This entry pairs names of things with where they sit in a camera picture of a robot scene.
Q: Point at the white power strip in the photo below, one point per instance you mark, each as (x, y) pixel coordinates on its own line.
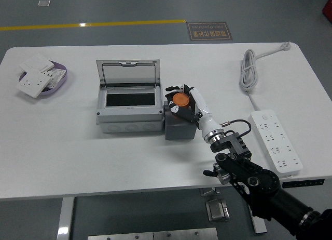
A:
(275, 141)

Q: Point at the metal floor socket box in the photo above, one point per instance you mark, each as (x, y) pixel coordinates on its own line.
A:
(216, 210)

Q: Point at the small metal floor cover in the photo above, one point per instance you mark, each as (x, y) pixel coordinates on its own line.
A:
(44, 2)

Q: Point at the grey cube with round hole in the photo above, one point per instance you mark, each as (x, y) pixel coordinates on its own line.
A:
(181, 131)

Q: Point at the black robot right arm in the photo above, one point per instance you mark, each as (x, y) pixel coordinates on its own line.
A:
(262, 180)

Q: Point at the black table control panel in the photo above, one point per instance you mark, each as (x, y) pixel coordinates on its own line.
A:
(303, 183)

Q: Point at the red object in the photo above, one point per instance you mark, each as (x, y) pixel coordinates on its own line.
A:
(328, 6)

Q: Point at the white multi-hole socket plate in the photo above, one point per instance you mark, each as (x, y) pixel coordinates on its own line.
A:
(56, 75)

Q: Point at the white table leg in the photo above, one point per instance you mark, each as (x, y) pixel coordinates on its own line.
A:
(64, 219)
(260, 225)

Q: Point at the white wall socket plate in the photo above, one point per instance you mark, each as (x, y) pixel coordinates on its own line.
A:
(32, 82)

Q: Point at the brown floor sign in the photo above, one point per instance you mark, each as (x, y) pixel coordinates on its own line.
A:
(209, 31)

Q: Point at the steel floor plate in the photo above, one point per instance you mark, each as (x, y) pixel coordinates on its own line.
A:
(155, 234)

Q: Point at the purple tray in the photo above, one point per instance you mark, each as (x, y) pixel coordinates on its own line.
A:
(64, 68)

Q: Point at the metal under-table bracket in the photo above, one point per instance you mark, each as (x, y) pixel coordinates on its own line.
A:
(208, 192)

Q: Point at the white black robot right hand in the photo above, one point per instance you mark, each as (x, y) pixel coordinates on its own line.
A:
(205, 118)

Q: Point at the white wall switch plate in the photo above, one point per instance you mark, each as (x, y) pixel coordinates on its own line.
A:
(36, 63)

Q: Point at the yellow floor tape line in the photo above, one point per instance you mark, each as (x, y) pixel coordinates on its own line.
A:
(103, 24)

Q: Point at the orange cylinder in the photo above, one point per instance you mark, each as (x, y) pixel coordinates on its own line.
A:
(181, 99)

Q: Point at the grey electrical box clear lid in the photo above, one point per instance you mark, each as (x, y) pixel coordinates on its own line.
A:
(129, 115)

